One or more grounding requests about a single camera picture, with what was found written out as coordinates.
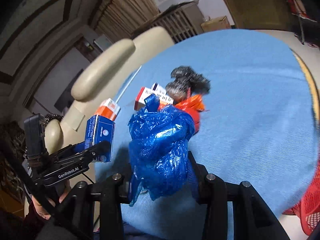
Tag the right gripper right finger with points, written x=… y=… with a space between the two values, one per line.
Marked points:
x=210 y=190

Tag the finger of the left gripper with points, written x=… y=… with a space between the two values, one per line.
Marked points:
x=97 y=149

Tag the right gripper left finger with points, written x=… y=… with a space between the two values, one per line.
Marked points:
x=116 y=191

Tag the blue medicine box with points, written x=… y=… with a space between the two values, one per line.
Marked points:
x=98 y=129

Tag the blue plastic trash bag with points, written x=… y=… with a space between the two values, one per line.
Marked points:
x=158 y=150

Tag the red orange carton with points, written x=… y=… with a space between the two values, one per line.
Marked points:
x=150 y=95

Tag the red mesh trash basket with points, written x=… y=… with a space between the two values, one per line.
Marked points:
x=307 y=210

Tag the black plastic trash bag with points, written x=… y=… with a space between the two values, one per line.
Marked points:
x=186 y=81

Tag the orange white medicine box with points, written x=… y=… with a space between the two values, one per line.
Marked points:
x=109 y=109

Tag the white plastic straw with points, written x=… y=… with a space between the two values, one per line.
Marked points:
x=127 y=83

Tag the blue tablecloth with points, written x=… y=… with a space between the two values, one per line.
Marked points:
x=258 y=124

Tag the small orange plastic bag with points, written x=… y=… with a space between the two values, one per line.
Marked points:
x=193 y=106

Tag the cream leather sofa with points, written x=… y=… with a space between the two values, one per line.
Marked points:
x=101 y=80

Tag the brown curtain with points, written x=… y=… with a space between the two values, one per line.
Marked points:
x=118 y=19

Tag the wooden baby crib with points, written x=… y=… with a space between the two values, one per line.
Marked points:
x=181 y=21

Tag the wooden double door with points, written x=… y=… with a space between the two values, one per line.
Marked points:
x=262 y=14

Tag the cardboard box by wall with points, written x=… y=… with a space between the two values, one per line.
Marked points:
x=219 y=23

